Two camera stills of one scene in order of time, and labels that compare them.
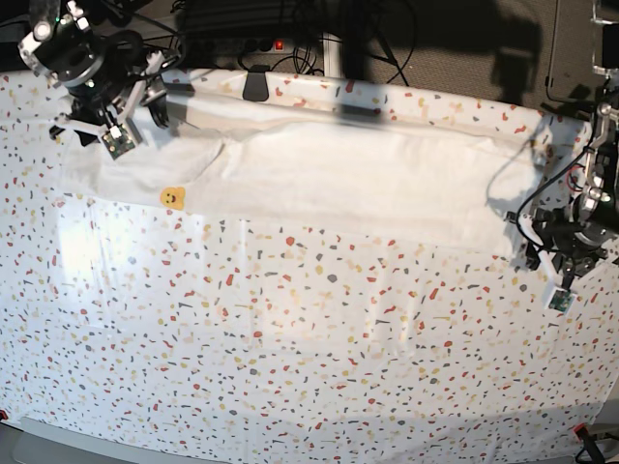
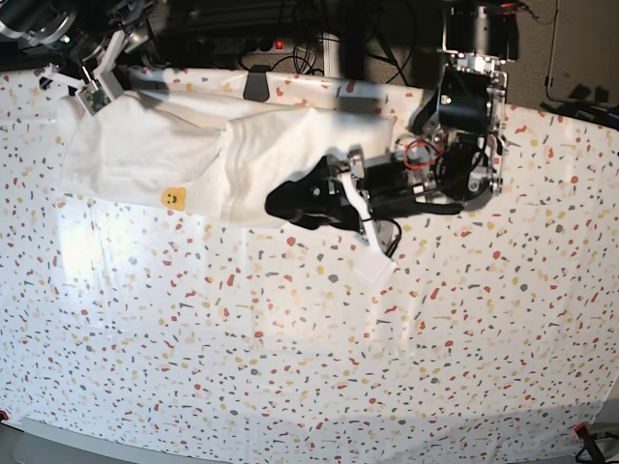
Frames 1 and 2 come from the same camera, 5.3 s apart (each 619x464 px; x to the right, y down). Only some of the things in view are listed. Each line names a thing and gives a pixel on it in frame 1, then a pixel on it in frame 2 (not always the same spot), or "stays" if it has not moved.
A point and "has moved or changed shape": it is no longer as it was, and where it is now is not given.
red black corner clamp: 581,430 stays
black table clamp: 255,87 stays
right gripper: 574,247 to 389,186
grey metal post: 332,55 stays
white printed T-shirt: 450,180 has moved or changed shape
